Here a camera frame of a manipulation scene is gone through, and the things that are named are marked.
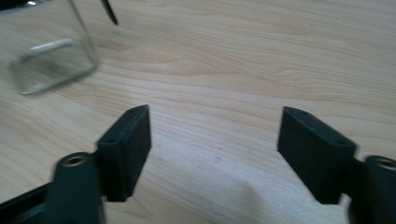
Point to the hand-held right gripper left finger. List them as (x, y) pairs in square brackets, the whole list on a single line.
[(124, 155)]

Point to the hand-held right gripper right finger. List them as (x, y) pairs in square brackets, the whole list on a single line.
[(317, 155)]

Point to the clear square glass jar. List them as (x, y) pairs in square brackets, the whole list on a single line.
[(53, 53)]

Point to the thin black pointed stick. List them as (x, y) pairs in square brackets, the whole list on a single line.
[(110, 12)]

